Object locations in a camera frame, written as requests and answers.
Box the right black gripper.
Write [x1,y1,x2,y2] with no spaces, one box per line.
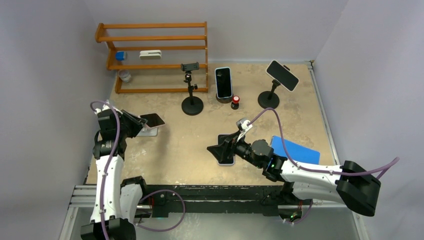
[207,130,263,169]

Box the silver folding phone stand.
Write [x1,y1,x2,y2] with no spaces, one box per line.
[136,128,159,137]

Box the pink case smartphone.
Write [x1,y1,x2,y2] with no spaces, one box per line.
[139,113,166,129]

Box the lavender case smartphone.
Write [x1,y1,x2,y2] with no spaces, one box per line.
[217,156,235,166]

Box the black phone stand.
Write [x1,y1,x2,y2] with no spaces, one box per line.
[180,62,204,116]
[257,79,281,109]

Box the white case smartphone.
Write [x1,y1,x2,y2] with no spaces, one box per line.
[265,60,300,92]

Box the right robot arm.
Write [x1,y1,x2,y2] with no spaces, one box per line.
[206,133,381,217]

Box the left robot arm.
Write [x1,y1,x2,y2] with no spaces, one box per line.
[80,104,149,240]

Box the round brown phone dock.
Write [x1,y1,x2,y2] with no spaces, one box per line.
[215,95,233,104]

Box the red cap black stamp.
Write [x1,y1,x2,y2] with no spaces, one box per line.
[230,95,240,110]

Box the clear small jar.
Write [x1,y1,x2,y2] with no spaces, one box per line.
[117,69,132,83]

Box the white eraser block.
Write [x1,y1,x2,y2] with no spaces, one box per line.
[139,49,162,60]

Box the blue white small box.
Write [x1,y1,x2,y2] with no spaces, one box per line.
[115,51,128,62]

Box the light blue case smartphone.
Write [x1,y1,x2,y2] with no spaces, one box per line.
[214,67,233,99]

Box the blue notebook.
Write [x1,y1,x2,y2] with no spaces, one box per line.
[270,135,321,165]

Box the wooden shelf rack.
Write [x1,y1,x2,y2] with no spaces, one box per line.
[94,21,209,93]

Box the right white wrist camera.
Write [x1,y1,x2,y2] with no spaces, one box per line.
[236,118,253,142]

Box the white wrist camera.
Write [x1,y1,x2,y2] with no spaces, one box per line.
[94,104,123,116]
[236,118,253,142]

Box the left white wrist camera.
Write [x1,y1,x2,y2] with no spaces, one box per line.
[94,104,123,116]

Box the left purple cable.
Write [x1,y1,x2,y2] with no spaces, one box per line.
[90,100,122,240]

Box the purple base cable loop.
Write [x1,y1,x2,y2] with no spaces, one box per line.
[132,189,186,233]

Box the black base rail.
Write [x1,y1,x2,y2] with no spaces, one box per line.
[135,184,312,218]

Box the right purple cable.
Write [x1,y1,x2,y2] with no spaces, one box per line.
[246,107,401,181]

